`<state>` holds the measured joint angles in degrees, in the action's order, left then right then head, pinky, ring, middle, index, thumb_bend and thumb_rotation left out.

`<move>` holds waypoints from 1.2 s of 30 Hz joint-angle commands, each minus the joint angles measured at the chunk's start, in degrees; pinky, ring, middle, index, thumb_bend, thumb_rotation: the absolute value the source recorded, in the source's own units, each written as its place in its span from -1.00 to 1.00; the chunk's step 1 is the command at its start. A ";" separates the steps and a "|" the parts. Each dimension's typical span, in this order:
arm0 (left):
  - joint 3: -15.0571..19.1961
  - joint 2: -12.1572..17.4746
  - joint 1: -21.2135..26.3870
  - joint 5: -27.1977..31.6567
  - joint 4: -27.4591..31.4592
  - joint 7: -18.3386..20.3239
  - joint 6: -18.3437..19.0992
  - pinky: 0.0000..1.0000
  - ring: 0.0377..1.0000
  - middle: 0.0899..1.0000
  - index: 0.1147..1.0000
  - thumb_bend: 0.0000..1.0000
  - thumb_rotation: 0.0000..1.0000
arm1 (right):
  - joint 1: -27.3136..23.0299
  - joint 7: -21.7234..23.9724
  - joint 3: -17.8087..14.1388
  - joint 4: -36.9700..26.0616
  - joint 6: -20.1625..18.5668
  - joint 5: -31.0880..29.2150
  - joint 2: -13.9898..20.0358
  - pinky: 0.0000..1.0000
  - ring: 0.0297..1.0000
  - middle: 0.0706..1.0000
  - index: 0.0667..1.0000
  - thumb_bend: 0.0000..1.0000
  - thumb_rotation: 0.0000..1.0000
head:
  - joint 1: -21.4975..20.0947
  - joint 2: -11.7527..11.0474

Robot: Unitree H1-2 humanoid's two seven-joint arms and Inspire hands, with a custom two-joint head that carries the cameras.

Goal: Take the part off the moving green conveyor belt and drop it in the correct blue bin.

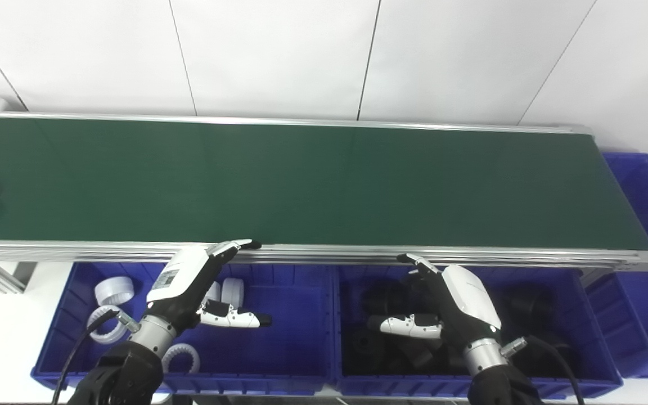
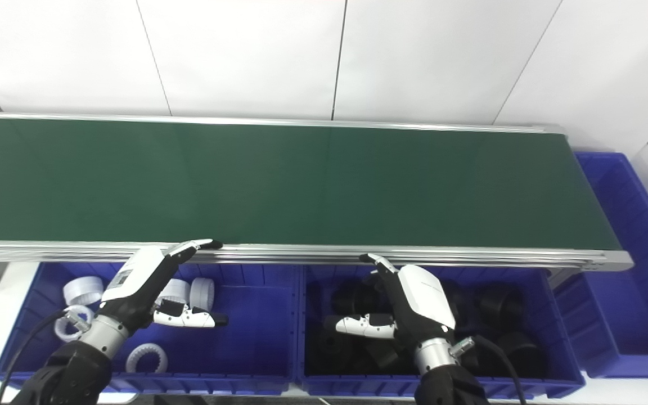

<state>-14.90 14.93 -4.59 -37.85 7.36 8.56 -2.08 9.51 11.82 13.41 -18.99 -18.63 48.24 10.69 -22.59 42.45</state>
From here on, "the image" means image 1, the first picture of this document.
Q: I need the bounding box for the white toothed ring part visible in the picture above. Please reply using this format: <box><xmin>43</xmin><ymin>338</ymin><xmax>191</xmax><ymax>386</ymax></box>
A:
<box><xmin>161</xmin><ymin>343</ymin><xmax>201</xmax><ymax>375</ymax></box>
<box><xmin>87</xmin><ymin>305</ymin><xmax>133</xmax><ymax>345</ymax></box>

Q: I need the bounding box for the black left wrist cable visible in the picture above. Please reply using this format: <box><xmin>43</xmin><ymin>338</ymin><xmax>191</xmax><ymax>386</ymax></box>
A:
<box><xmin>51</xmin><ymin>308</ymin><xmax>141</xmax><ymax>405</ymax></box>

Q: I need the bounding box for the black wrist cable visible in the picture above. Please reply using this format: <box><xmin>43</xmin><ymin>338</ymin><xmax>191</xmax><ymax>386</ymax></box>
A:
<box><xmin>501</xmin><ymin>335</ymin><xmax>585</xmax><ymax>405</ymax></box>
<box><xmin>51</xmin><ymin>308</ymin><xmax>141</xmax><ymax>405</ymax></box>

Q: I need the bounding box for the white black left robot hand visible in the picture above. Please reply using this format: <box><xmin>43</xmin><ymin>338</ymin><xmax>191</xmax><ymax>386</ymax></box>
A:
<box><xmin>145</xmin><ymin>240</ymin><xmax>272</xmax><ymax>332</ymax></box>

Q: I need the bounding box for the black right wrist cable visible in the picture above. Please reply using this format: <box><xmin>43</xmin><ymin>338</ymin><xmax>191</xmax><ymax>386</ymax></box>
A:
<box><xmin>501</xmin><ymin>335</ymin><xmax>585</xmax><ymax>405</ymax></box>

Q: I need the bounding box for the blue bin with black parts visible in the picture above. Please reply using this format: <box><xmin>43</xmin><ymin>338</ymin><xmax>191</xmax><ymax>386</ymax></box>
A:
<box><xmin>332</xmin><ymin>264</ymin><xmax>624</xmax><ymax>400</ymax></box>

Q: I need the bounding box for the empty blue bin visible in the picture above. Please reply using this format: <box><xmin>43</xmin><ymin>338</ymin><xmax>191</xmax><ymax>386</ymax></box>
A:
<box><xmin>583</xmin><ymin>152</ymin><xmax>648</xmax><ymax>379</ymax></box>

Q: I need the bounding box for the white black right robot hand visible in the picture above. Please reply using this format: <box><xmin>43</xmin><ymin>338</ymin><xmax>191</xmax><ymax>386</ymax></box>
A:
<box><xmin>366</xmin><ymin>253</ymin><xmax>502</xmax><ymax>349</ymax></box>

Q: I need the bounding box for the green conveyor belt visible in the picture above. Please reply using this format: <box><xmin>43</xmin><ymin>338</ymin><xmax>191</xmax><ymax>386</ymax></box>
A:
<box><xmin>0</xmin><ymin>110</ymin><xmax>648</xmax><ymax>273</ymax></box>

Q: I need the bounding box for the blue bin with white parts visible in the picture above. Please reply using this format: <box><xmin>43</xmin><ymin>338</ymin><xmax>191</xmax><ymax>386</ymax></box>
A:
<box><xmin>30</xmin><ymin>262</ymin><xmax>339</xmax><ymax>397</ymax></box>

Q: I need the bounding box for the black cylindrical part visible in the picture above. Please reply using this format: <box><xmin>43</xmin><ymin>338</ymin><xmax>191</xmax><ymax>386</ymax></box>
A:
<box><xmin>504</xmin><ymin>284</ymin><xmax>555</xmax><ymax>332</ymax></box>
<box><xmin>397</xmin><ymin>340</ymin><xmax>437</xmax><ymax>372</ymax></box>
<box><xmin>344</xmin><ymin>326</ymin><xmax>384</xmax><ymax>375</ymax></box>

